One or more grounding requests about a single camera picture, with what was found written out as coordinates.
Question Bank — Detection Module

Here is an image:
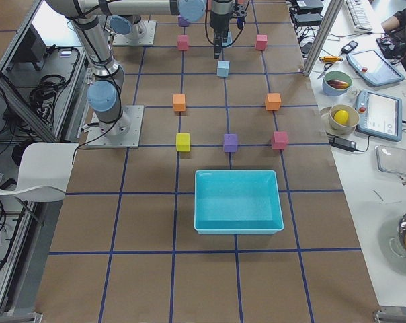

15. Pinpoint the crimson foam block back right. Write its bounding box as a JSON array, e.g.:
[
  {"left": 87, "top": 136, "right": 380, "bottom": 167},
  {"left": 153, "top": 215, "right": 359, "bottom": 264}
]
[{"left": 271, "top": 131, "right": 289, "bottom": 150}]

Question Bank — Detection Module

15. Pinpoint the black power adapter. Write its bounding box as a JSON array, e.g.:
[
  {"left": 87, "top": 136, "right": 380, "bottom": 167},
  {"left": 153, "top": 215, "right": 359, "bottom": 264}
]
[{"left": 330, "top": 136, "right": 356, "bottom": 152}]

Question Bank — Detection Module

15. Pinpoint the blue teach pendant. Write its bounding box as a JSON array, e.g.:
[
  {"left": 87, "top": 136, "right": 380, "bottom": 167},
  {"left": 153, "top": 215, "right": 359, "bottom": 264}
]
[
  {"left": 355, "top": 90, "right": 403, "bottom": 142},
  {"left": 346, "top": 50, "right": 405, "bottom": 87}
]

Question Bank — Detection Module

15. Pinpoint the white chair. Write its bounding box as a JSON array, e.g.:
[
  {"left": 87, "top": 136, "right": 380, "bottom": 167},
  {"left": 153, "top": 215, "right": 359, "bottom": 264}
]
[{"left": 0, "top": 143, "right": 78, "bottom": 203}]

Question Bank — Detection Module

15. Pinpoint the aluminium frame post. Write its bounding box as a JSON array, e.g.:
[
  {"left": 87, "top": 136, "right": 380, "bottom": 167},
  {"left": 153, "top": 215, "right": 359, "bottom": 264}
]
[{"left": 302, "top": 0, "right": 343, "bottom": 77}]

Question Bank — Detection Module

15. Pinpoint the yellow foam block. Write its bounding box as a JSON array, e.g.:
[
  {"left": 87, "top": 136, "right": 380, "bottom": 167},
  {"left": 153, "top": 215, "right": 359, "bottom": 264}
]
[{"left": 175, "top": 133, "right": 191, "bottom": 152}]

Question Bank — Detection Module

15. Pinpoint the purple foam block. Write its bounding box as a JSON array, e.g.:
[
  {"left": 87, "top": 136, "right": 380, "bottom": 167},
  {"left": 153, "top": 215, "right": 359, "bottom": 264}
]
[
  {"left": 177, "top": 15, "right": 189, "bottom": 27},
  {"left": 223, "top": 133, "right": 239, "bottom": 153}
]

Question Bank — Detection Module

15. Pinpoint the blue bowl with fruit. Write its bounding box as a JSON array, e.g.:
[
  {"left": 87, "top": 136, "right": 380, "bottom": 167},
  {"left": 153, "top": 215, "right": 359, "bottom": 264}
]
[{"left": 322, "top": 71, "right": 352, "bottom": 96}]

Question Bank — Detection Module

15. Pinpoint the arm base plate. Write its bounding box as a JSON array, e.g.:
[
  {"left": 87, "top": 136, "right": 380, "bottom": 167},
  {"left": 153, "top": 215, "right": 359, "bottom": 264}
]
[
  {"left": 112, "top": 20, "right": 157, "bottom": 47},
  {"left": 85, "top": 105, "right": 145, "bottom": 149}
]

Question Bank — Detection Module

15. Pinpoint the crimson foam block back left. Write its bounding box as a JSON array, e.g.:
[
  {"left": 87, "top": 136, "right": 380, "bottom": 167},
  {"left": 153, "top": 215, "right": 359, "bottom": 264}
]
[{"left": 255, "top": 34, "right": 268, "bottom": 51}]

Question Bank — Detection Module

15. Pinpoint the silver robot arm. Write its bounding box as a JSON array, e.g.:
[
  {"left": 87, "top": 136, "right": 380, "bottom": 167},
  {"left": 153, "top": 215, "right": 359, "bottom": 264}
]
[
  {"left": 48, "top": 1, "right": 247, "bottom": 148},
  {"left": 109, "top": 15, "right": 147, "bottom": 40}
]

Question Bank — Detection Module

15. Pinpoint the bowl with yellow lemon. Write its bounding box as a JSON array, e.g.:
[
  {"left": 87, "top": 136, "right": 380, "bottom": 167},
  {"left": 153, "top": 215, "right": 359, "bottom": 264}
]
[{"left": 320, "top": 104, "right": 360, "bottom": 135}]

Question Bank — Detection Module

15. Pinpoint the crimson foam block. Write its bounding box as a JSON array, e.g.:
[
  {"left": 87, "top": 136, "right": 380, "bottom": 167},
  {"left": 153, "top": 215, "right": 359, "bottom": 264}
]
[
  {"left": 255, "top": 34, "right": 268, "bottom": 51},
  {"left": 177, "top": 34, "right": 190, "bottom": 51},
  {"left": 271, "top": 131, "right": 289, "bottom": 150}
]

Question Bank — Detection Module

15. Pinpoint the light blue foam block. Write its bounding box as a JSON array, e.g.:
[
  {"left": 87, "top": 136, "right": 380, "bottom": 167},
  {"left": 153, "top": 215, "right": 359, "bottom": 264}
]
[
  {"left": 216, "top": 61, "right": 230, "bottom": 77},
  {"left": 222, "top": 31, "right": 233, "bottom": 48}
]

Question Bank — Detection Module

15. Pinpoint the orange foam block front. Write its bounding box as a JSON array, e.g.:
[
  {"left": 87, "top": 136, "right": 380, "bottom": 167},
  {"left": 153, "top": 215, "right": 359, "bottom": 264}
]
[{"left": 172, "top": 94, "right": 186, "bottom": 112}]

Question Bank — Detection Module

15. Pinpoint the crimson foam block front left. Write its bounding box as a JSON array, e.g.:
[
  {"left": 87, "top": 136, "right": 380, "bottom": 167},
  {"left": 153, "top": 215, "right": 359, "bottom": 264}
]
[{"left": 177, "top": 34, "right": 190, "bottom": 51}]

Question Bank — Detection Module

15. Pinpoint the purple foam block right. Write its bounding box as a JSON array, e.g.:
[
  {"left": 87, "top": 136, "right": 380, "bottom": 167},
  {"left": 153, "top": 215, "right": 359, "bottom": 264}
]
[{"left": 223, "top": 133, "right": 239, "bottom": 153}]

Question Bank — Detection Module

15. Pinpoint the purple foam block left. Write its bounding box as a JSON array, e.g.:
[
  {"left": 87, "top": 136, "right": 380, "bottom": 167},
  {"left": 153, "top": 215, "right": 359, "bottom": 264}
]
[{"left": 177, "top": 15, "right": 189, "bottom": 27}]

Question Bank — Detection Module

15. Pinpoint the orange foam block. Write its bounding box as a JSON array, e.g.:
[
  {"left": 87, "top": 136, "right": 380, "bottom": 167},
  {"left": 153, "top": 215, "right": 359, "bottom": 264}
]
[
  {"left": 265, "top": 93, "right": 282, "bottom": 111},
  {"left": 172, "top": 94, "right": 186, "bottom": 112}
]

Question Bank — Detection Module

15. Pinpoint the orange foam block back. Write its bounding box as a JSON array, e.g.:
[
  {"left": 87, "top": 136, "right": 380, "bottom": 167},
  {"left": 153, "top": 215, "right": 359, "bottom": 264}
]
[{"left": 265, "top": 93, "right": 282, "bottom": 111}]

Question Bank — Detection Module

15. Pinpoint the brass yellow tool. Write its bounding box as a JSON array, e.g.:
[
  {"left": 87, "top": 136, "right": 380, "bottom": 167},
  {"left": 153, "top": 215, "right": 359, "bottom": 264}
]
[{"left": 319, "top": 55, "right": 343, "bottom": 63}]

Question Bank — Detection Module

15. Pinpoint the teal plastic bin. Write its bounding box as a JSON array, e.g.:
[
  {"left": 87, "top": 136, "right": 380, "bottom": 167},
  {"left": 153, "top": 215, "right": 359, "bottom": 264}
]
[{"left": 194, "top": 170, "right": 284, "bottom": 235}]

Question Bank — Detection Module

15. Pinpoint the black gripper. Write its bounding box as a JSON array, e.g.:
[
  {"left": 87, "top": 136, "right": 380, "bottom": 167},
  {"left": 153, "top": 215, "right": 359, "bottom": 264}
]
[{"left": 209, "top": 0, "right": 247, "bottom": 59}]

